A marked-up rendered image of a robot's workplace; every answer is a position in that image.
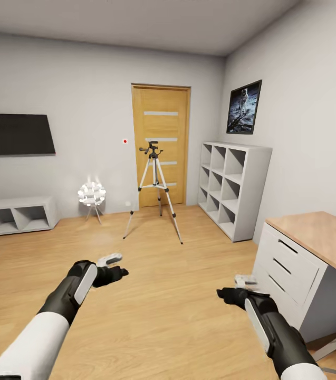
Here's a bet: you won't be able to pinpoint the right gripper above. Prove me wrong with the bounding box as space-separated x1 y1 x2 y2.
216 287 248 308

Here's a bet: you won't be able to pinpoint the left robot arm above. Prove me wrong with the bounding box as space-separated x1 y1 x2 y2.
0 252 129 380

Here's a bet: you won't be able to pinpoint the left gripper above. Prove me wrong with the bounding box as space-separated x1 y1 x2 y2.
94 266 129 288

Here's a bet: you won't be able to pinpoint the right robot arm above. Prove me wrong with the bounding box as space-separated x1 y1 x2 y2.
216 275 328 380

